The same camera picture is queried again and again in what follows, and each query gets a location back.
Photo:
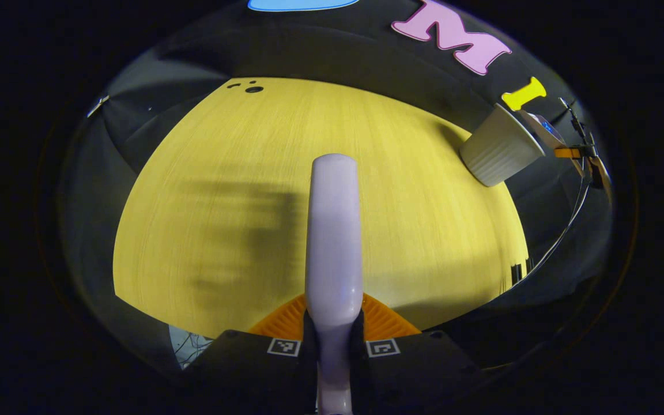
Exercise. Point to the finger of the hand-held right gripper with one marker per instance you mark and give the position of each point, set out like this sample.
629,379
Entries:
567,153

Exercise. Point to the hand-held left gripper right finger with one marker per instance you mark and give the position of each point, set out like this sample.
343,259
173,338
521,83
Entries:
412,369

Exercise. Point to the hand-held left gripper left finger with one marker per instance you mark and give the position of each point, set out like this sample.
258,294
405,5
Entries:
251,369

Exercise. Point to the pale purple dustpan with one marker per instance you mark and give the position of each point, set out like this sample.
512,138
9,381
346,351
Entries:
536,129

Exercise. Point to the white ribbed garbage bin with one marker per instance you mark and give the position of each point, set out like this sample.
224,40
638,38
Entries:
499,153

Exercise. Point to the yellow wooden desktop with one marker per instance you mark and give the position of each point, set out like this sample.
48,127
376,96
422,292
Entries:
222,173

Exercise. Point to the silver metal clip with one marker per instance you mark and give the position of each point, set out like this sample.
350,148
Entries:
98,106

